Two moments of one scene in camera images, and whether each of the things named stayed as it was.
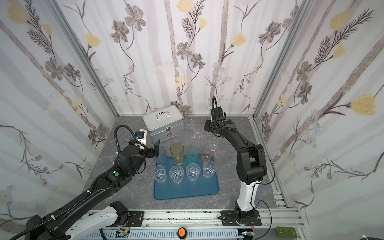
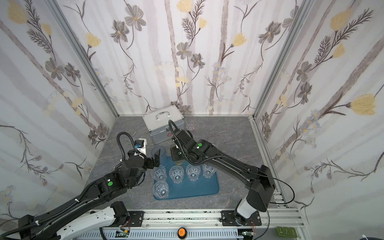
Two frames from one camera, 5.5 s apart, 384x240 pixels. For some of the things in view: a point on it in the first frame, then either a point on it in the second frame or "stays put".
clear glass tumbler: (213, 142) -> (160, 190)
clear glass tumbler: (158, 172) stays put
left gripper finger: (156, 148) -> (157, 158)
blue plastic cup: (161, 159) stays put
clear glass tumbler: (193, 171) stays put
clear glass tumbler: (209, 168) stays put
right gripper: (210, 126) -> (177, 151)
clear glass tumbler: (176, 173) stays put
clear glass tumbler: (190, 122) stays put
